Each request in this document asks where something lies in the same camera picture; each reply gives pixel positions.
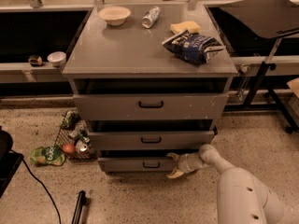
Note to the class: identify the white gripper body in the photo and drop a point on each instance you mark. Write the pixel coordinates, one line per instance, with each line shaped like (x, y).
(184, 164)

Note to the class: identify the grey bottom drawer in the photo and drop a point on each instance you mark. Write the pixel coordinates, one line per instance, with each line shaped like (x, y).
(137, 164)

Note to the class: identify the grey drawer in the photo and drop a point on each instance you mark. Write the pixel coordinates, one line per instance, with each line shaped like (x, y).
(150, 106)
(149, 140)
(137, 164)

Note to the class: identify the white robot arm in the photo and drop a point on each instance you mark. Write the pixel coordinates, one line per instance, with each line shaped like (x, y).
(241, 197)

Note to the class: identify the grey middle drawer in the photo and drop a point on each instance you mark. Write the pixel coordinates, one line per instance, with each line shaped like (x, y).
(149, 140)

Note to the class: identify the grey drawer cabinet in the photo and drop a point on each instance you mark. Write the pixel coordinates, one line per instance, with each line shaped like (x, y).
(130, 59)

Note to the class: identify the grey top drawer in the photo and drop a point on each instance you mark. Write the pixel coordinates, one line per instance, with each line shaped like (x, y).
(150, 106)

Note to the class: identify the can in basket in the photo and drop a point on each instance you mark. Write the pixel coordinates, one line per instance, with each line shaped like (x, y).
(82, 148)

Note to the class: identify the black metal pole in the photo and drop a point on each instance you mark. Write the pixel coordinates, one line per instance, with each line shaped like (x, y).
(79, 206)

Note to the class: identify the red apple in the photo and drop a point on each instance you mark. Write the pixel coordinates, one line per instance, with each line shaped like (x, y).
(69, 149)

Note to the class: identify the blue chip bag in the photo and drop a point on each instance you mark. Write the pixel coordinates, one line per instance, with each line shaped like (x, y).
(193, 48)

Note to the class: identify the green bag on basket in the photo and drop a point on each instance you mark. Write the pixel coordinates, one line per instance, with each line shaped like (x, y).
(71, 117)

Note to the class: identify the green snack pouch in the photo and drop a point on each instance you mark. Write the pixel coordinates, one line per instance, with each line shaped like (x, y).
(47, 156)

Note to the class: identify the yellow sponge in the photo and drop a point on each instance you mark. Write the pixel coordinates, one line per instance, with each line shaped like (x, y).
(191, 26)

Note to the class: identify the white paper bowl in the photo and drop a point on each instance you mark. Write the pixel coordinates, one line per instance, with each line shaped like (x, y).
(114, 16)

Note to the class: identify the black tray stand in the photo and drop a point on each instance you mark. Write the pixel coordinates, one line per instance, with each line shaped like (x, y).
(262, 38)

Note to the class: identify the black device at left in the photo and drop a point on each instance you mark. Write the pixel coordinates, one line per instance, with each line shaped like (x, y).
(9, 160)

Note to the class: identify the dark tape measure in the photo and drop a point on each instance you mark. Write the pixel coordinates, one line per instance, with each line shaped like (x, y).
(35, 60)

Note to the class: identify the wire floor basket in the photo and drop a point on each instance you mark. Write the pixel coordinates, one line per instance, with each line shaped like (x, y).
(71, 136)

